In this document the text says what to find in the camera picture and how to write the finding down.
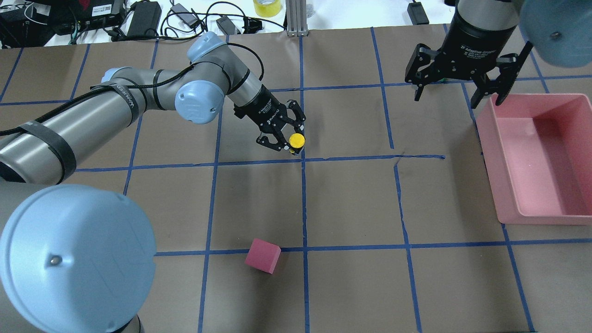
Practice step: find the black laptop charger brick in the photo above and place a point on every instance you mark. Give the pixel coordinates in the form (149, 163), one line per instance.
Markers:
(145, 19)

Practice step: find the yellow push button switch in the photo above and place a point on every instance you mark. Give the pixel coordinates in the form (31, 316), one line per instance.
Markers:
(296, 142)

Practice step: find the yellow tape roll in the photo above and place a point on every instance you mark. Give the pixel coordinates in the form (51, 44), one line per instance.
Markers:
(267, 8)

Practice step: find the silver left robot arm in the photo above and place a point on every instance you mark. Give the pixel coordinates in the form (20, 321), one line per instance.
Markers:
(78, 259)

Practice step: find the aluminium frame post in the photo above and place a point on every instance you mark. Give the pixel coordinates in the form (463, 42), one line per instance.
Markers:
(296, 18)

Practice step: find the pink plastic bin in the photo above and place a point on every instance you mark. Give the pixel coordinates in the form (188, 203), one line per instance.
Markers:
(538, 155)

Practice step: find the black power adapter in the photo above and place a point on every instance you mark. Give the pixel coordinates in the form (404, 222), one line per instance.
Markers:
(417, 14)

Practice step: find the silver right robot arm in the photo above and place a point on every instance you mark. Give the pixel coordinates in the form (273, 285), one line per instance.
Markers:
(560, 30)

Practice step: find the pink foam cube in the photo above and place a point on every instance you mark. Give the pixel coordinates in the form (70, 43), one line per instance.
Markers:
(263, 256)

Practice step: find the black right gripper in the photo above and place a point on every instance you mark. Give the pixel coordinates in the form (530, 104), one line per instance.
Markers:
(477, 40)

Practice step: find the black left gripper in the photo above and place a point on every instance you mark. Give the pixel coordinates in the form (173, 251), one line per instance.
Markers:
(262, 108)

